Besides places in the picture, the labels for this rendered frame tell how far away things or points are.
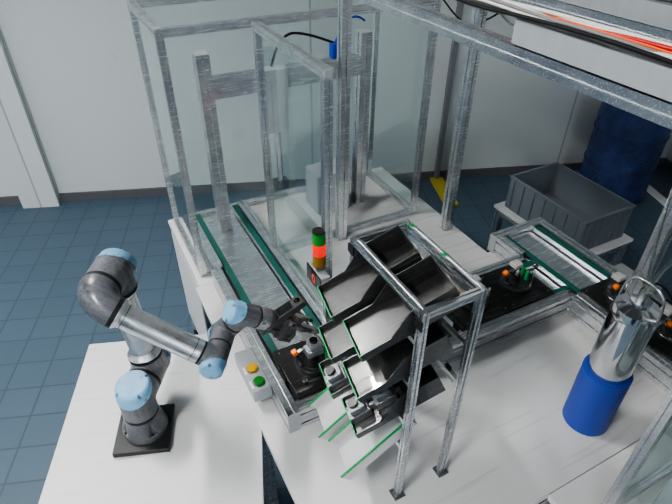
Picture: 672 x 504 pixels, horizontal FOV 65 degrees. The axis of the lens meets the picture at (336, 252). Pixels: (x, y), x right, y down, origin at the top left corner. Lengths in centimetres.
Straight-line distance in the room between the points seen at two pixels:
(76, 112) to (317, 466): 370
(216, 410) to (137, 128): 319
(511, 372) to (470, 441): 38
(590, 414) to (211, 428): 131
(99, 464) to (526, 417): 149
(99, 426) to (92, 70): 317
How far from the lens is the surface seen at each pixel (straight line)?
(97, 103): 479
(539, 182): 384
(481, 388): 216
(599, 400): 201
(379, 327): 134
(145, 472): 198
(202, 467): 194
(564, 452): 208
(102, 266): 168
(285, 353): 205
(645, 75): 131
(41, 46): 475
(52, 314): 405
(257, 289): 241
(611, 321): 183
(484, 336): 225
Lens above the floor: 249
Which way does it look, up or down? 37 degrees down
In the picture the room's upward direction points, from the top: 1 degrees clockwise
